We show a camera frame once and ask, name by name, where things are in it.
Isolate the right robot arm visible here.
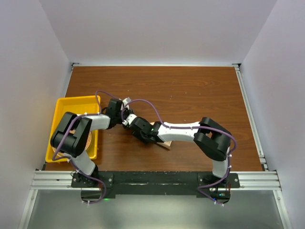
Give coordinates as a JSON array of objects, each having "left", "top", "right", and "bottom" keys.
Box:
[{"left": 124, "top": 114, "right": 233, "bottom": 187}]

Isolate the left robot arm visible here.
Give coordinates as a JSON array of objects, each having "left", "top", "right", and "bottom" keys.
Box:
[{"left": 50, "top": 97, "right": 133, "bottom": 187}]

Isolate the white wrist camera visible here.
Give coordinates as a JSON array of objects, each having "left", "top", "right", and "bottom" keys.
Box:
[
  {"left": 122, "top": 97, "right": 132, "bottom": 105},
  {"left": 122, "top": 114, "right": 137, "bottom": 127}
]

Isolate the aluminium table frame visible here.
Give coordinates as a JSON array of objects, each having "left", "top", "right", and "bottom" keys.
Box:
[{"left": 19, "top": 66, "right": 290, "bottom": 229}]

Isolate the round woven coaster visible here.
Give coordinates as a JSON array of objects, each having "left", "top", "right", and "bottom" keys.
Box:
[{"left": 52, "top": 130, "right": 92, "bottom": 157}]

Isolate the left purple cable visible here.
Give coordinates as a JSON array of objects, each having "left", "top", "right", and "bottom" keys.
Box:
[{"left": 51, "top": 90, "right": 115, "bottom": 206}]

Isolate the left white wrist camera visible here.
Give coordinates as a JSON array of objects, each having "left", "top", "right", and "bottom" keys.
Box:
[{"left": 122, "top": 97, "right": 132, "bottom": 105}]

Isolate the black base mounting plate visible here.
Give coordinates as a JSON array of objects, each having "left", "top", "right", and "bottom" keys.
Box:
[{"left": 71, "top": 171, "right": 240, "bottom": 200}]

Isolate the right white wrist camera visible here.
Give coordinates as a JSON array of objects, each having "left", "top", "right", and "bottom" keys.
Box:
[{"left": 122, "top": 114, "right": 137, "bottom": 127}]

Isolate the peach cloth napkin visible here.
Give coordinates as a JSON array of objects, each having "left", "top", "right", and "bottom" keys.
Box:
[{"left": 149, "top": 121, "right": 172, "bottom": 150}]

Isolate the yellow plastic tray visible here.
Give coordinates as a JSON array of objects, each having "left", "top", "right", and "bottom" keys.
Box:
[{"left": 49, "top": 95, "right": 99, "bottom": 159}]

